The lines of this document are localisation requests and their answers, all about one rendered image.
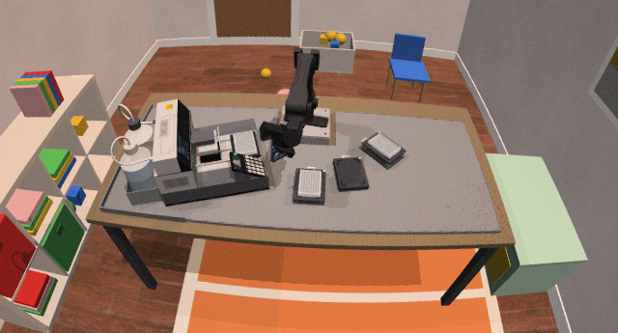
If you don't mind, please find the white plastic bottle with blue liquid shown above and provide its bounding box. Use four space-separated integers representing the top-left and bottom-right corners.
120 140 158 192

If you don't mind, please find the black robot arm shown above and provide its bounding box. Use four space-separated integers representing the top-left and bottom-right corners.
259 47 328 149

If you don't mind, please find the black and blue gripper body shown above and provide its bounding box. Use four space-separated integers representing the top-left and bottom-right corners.
271 138 295 158

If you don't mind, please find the white bottle with black cap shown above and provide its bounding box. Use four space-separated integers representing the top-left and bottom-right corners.
125 117 155 156

